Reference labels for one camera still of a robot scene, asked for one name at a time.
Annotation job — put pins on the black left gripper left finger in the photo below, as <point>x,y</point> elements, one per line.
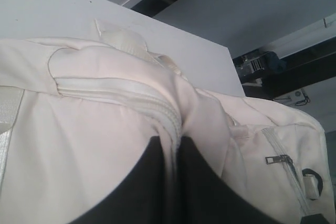
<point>144,196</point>

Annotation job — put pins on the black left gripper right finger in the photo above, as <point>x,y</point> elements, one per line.
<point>220,183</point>

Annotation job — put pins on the cream fabric duffel bag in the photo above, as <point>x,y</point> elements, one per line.
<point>76,116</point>

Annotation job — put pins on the grey equipment under shelf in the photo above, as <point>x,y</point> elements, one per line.
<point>258,62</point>

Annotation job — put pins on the white device with cable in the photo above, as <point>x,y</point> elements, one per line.
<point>294,98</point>

